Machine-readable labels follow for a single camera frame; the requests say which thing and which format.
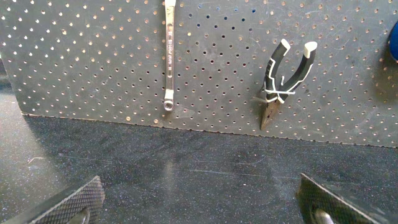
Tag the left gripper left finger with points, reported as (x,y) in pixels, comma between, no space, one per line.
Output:
(77,205)

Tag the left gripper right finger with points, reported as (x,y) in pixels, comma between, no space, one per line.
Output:
(329,205)

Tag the black and white pliers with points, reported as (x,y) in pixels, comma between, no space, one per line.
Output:
(270,109)

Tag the wrench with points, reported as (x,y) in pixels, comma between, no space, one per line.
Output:
(169,62)

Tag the roll of blue tape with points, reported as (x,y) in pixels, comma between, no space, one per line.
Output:
(395,42)

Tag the black pegboard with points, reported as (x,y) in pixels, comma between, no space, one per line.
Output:
(93,62)

